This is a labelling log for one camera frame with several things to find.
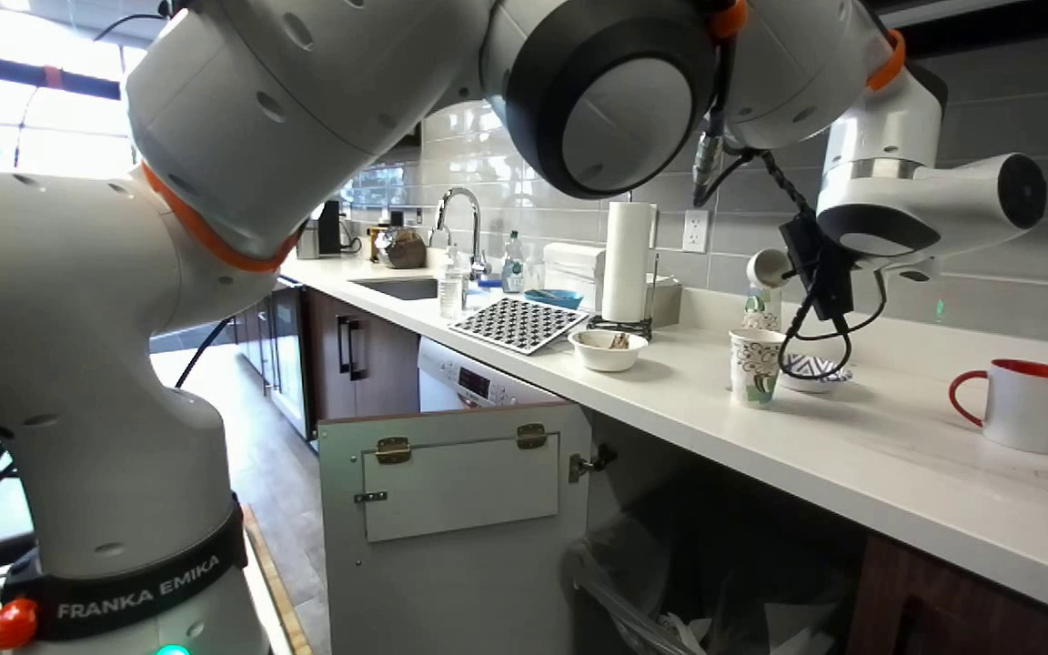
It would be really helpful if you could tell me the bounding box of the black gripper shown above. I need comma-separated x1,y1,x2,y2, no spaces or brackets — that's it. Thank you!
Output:
779,211,858,322

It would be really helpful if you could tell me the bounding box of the black coffee machine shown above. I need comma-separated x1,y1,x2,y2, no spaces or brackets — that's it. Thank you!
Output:
301,196,347,262

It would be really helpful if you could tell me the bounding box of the blue patterned paper plate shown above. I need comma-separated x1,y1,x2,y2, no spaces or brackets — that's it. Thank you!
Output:
783,349,857,395

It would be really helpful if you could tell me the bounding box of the metal napkin dispenser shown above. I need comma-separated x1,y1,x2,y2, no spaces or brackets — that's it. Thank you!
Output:
647,274,687,327

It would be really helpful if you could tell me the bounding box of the white paper towel roll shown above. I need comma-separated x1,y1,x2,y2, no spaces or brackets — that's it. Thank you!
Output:
601,196,660,322

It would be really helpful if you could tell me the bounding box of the black paper towel holder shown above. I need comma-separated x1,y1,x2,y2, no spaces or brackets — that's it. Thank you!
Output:
595,311,660,345

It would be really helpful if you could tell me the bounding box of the white bowl with food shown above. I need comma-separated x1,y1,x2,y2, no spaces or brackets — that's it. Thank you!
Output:
567,322,650,373

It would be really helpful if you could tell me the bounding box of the white napkin stack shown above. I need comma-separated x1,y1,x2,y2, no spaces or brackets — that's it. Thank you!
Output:
541,240,608,300

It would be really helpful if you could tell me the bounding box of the clear glass container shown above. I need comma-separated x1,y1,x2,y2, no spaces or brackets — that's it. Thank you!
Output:
500,229,530,298

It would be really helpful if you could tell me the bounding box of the black white checkerboard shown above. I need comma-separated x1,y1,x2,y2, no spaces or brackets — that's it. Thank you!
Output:
448,293,595,355

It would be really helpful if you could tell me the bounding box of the trash bin with bag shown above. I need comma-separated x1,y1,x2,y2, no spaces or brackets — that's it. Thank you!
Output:
560,475,872,655

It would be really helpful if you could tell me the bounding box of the chrome faucet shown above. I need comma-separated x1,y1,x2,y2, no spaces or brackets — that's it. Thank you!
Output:
431,180,483,266

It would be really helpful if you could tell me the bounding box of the dark floating shelf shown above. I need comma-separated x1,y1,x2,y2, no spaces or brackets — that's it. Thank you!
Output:
886,0,1048,59

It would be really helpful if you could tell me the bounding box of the steel dishwasher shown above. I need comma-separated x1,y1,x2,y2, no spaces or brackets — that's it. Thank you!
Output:
416,336,564,414

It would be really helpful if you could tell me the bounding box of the clear plastic water bottle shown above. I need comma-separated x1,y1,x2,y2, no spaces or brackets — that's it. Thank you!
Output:
438,234,472,321

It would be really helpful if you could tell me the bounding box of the brown wooden base cabinet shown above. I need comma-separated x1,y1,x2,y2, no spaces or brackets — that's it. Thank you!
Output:
845,530,1048,655
301,288,426,429

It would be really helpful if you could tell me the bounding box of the brown glass pot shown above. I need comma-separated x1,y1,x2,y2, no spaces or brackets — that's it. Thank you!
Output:
364,208,431,274

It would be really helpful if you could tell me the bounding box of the kitchen sink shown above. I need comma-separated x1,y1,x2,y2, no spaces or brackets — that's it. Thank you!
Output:
355,274,444,300

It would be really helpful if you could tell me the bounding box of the open cabinet door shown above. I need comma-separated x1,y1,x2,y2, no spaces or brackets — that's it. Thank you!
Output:
317,401,613,655

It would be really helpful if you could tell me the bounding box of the white wall outlet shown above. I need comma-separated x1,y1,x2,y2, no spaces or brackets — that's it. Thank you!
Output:
681,208,714,254

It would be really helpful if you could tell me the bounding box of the black gripper cable bundle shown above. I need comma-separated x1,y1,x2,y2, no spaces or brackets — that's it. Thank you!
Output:
687,30,896,382

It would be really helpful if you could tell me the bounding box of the white mug red handle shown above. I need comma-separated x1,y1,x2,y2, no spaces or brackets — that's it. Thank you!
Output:
948,355,1048,459

